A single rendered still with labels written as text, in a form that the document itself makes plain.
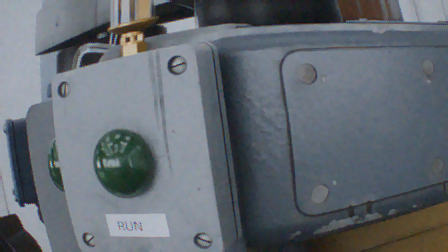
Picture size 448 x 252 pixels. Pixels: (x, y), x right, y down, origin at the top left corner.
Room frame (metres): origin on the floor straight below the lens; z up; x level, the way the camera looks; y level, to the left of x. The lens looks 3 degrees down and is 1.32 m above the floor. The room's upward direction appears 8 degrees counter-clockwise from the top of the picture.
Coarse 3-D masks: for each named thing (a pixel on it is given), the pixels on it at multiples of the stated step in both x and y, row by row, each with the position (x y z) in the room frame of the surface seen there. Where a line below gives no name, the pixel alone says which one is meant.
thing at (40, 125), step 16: (32, 112) 0.98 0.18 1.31; (48, 112) 0.97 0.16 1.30; (32, 128) 0.98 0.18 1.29; (48, 128) 0.97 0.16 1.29; (32, 144) 0.98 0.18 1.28; (48, 144) 0.97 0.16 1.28; (32, 160) 0.98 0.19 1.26; (48, 176) 0.97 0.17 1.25; (48, 192) 0.98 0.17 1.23; (48, 208) 0.98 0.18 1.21; (64, 208) 0.97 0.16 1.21; (48, 224) 0.98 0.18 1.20; (64, 224) 0.97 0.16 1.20; (64, 240) 0.97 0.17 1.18
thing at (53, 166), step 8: (56, 144) 0.53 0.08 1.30; (48, 152) 0.53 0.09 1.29; (56, 152) 0.52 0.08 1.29; (48, 160) 0.53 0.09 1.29; (56, 160) 0.52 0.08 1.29; (48, 168) 0.53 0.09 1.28; (56, 168) 0.52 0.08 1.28; (56, 176) 0.52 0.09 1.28; (56, 184) 0.53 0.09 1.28; (64, 192) 0.53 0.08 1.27
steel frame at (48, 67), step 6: (48, 0) 5.53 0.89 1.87; (42, 6) 5.54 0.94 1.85; (48, 54) 5.53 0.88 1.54; (54, 54) 5.52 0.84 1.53; (42, 60) 5.54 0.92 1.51; (48, 60) 5.53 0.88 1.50; (54, 60) 5.52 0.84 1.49; (42, 66) 5.54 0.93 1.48; (48, 66) 5.53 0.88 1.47; (54, 66) 5.52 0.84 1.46; (42, 72) 5.54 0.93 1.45; (48, 72) 5.53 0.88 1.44; (54, 72) 5.52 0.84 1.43; (42, 78) 5.54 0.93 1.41; (48, 78) 5.53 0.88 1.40; (42, 84) 5.54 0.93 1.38; (42, 90) 5.54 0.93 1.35; (42, 96) 5.54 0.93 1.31
